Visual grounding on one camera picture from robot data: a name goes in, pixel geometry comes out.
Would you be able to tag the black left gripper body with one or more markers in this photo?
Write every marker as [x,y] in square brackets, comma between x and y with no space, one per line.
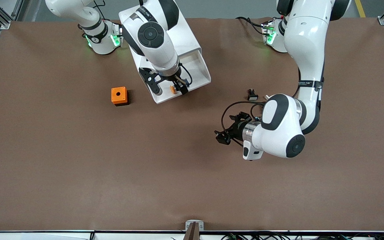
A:
[237,128]

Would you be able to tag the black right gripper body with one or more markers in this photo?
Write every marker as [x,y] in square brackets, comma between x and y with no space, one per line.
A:
[177,82]

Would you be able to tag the orange push button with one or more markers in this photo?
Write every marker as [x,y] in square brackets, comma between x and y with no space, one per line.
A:
[172,88]

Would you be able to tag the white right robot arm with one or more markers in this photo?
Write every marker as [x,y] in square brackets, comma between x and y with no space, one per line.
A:
[152,36]

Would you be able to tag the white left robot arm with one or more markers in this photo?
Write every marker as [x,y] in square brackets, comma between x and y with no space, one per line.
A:
[308,50]

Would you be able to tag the black button with white cap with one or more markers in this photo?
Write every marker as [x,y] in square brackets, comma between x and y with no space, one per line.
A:
[252,97]

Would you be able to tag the orange box with hole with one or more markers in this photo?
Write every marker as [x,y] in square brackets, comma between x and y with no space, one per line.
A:
[118,95]

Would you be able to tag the grey metal table bracket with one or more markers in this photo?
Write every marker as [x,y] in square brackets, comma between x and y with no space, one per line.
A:
[188,224]

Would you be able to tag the white table edge rail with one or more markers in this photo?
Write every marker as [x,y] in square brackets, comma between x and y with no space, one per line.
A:
[45,236]

